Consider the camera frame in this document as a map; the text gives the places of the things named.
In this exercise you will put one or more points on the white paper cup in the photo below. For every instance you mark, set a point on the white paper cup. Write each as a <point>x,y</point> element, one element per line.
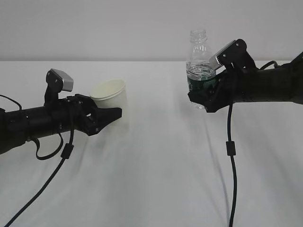
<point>110,94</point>

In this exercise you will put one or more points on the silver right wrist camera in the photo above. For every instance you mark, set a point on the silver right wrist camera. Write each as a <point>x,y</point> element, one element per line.
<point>235,52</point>

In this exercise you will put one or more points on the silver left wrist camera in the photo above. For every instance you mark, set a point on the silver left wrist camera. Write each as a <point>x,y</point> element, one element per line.
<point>57,81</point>

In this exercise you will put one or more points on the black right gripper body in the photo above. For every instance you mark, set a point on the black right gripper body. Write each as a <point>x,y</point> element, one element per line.
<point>227,90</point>

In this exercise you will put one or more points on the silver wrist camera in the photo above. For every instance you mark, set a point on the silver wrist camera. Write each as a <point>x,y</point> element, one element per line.
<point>235,52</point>
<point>57,81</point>

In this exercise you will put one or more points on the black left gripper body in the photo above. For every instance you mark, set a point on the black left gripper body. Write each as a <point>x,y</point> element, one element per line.
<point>67,114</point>

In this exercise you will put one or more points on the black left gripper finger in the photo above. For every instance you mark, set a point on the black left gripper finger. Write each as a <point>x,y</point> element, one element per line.
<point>86,103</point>
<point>102,117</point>

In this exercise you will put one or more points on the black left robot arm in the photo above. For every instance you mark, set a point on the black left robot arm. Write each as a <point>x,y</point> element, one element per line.
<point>18,127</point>

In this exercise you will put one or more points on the clear water bottle green label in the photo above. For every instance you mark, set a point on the clear water bottle green label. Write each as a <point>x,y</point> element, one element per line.
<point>200,76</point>

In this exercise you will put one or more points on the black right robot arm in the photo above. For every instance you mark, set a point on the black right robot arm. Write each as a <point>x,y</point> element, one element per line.
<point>252,85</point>

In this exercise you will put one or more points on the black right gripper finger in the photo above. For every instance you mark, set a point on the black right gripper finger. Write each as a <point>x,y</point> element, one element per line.
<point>199,97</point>

